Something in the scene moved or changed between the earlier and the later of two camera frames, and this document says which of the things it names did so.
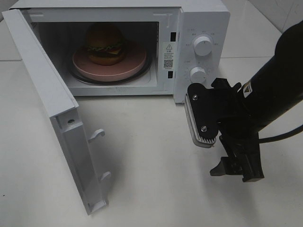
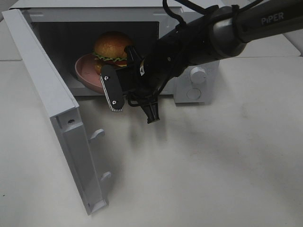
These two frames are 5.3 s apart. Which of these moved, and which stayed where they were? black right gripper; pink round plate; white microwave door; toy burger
Moved: black right gripper; toy burger; pink round plate
Stayed: white microwave door
